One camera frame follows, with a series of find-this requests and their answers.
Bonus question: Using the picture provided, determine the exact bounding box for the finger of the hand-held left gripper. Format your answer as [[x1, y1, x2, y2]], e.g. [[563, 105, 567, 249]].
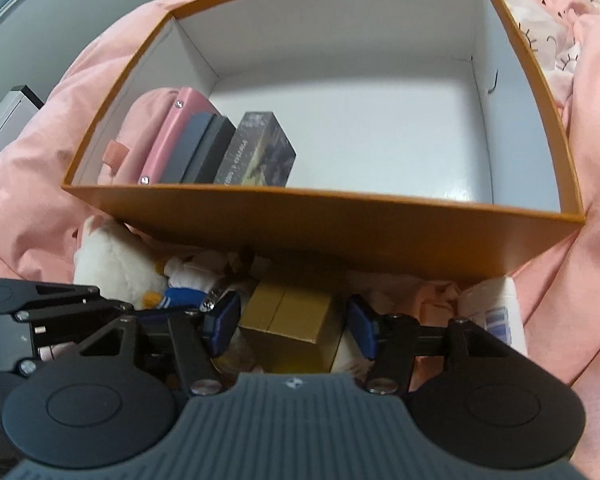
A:
[[14, 282, 203, 333], [16, 330, 81, 377]]

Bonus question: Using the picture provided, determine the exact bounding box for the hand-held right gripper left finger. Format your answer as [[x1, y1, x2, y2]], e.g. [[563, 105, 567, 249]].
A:
[[80, 292, 243, 397]]

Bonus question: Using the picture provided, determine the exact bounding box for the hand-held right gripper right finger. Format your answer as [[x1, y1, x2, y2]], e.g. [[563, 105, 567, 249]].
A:
[[347, 294, 511, 396]]

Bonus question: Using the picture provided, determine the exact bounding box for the gold box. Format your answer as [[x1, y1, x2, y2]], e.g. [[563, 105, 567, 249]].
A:
[[237, 277, 343, 373]]

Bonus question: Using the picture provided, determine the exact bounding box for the white pink-striped plush toy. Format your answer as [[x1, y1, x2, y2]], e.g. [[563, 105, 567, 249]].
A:
[[74, 216, 168, 311]]

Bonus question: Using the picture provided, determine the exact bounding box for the orange cardboard box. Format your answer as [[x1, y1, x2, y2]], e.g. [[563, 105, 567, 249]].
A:
[[61, 0, 587, 288]]

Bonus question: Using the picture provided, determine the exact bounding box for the white tube with blue print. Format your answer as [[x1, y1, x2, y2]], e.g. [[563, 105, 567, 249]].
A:
[[457, 275, 528, 358]]

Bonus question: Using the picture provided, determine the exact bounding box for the dark grey box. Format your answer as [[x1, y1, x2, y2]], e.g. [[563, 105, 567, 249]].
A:
[[159, 111, 237, 185]]

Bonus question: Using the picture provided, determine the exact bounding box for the pink cloth pouch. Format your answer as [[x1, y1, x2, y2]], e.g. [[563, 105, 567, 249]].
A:
[[97, 87, 181, 186]]

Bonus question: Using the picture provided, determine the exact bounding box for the pink snap-button wallet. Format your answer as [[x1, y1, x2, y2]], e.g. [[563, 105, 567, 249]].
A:
[[138, 86, 222, 186]]

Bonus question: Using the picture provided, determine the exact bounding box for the pink printed blanket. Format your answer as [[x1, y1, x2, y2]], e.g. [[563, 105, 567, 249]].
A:
[[0, 0, 600, 401]]

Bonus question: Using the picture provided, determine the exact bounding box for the grey cabinet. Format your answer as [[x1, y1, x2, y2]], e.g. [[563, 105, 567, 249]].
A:
[[0, 85, 46, 176]]

